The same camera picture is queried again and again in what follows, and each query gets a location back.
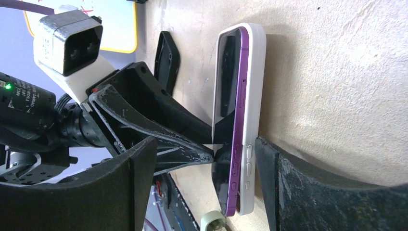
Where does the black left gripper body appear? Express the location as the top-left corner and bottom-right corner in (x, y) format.
(0, 73), (102, 185)

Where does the white stapler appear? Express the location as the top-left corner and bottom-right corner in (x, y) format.
(200, 210), (227, 231)

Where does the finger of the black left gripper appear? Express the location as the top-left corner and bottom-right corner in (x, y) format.
(86, 62), (212, 144)
(89, 84), (214, 175)

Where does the black aluminium mounting rail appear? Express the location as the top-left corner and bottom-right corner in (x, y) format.
(143, 174), (200, 231)

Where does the yellow framed whiteboard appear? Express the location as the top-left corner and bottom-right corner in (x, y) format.
(29, 0), (138, 53)

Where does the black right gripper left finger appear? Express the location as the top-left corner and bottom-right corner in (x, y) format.
(0, 137), (157, 231)

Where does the purple smartphone black screen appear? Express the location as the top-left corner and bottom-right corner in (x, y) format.
(212, 26), (249, 217)

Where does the white phone case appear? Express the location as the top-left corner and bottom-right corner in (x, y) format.
(217, 23), (267, 215)

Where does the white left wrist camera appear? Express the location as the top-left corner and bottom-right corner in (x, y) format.
(33, 5), (115, 103)

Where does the black phone case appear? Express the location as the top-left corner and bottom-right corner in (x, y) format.
(154, 31), (180, 95)

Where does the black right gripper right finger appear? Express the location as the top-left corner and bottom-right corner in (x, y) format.
(255, 137), (408, 231)

